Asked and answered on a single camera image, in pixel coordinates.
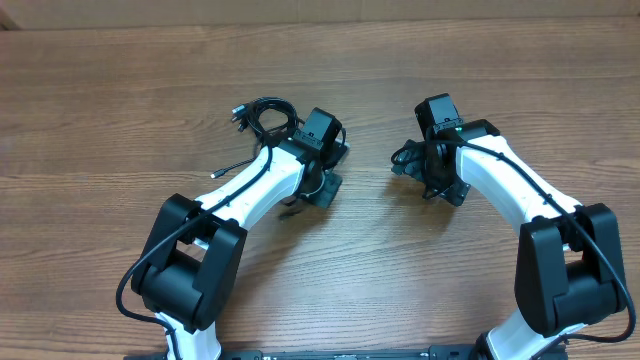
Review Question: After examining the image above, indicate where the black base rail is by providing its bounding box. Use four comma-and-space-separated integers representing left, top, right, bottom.
220, 345, 487, 360

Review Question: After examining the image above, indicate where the black usb cable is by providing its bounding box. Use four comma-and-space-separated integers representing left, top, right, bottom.
209, 96, 301, 180

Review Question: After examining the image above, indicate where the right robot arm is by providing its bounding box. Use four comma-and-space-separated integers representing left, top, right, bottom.
391, 93, 637, 359

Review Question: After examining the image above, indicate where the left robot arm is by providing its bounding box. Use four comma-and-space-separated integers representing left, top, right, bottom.
121, 100, 349, 359

